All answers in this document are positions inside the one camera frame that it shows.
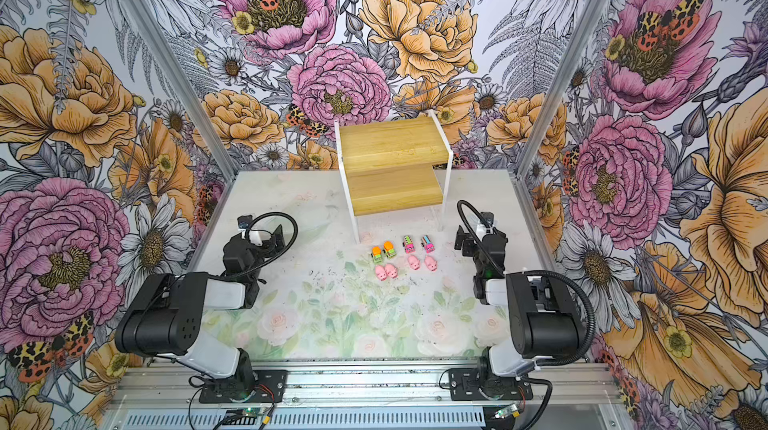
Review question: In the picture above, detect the pink pig toy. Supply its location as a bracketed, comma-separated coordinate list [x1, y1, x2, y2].
[424, 255, 438, 271]
[375, 265, 388, 281]
[385, 263, 399, 279]
[407, 254, 420, 270]

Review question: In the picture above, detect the green orange mixer truck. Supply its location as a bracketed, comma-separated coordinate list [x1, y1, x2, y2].
[383, 241, 396, 259]
[371, 246, 386, 265]

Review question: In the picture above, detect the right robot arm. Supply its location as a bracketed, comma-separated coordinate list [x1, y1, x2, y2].
[449, 200, 597, 400]

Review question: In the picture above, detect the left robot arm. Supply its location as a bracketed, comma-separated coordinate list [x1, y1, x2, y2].
[114, 211, 298, 404]

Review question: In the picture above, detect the two-tier bamboo white shelf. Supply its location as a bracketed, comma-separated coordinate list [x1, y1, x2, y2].
[334, 110, 454, 243]

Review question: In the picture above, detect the pink teal toy truck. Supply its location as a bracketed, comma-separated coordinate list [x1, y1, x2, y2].
[421, 235, 435, 253]

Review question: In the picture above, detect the pink green toy truck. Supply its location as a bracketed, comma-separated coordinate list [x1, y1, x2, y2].
[403, 235, 415, 253]

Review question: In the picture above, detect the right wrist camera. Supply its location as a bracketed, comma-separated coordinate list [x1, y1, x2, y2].
[475, 211, 495, 239]

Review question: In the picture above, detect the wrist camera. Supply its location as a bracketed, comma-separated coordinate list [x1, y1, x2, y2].
[237, 214, 254, 230]
[475, 211, 495, 239]

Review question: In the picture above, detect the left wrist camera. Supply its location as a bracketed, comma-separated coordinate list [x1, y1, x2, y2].
[237, 214, 254, 230]

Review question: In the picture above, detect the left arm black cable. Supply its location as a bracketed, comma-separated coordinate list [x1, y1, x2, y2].
[227, 210, 299, 281]

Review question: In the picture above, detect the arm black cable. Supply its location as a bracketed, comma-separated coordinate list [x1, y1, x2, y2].
[456, 199, 596, 366]
[227, 210, 299, 281]

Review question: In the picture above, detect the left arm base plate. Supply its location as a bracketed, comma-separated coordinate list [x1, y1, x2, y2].
[199, 370, 288, 404]

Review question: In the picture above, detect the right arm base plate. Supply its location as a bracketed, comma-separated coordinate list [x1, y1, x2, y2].
[439, 367, 533, 401]

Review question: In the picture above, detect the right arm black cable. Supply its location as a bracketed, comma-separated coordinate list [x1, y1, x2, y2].
[456, 199, 596, 366]

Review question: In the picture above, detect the aluminium front rail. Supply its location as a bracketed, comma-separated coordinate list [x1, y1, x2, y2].
[112, 359, 620, 409]

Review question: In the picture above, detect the right aluminium corner post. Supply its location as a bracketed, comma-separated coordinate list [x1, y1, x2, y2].
[515, 0, 610, 181]

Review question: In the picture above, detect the aluminium corner post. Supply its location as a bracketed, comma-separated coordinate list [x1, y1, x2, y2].
[120, 0, 238, 183]
[515, 0, 610, 181]

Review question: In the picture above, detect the left aluminium corner post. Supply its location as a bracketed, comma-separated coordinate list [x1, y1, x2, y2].
[120, 0, 238, 183]

